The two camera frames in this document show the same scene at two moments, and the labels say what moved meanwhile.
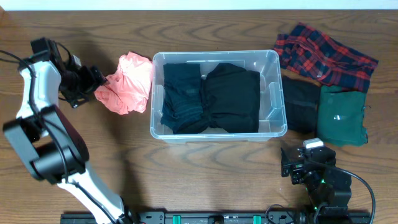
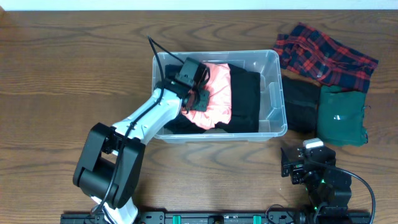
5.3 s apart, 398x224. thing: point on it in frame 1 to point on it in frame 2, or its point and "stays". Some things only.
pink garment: x=126 y=90 to x=219 y=106
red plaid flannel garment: x=312 y=53 stays
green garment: x=341 y=116 stays
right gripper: x=297 y=167 stays
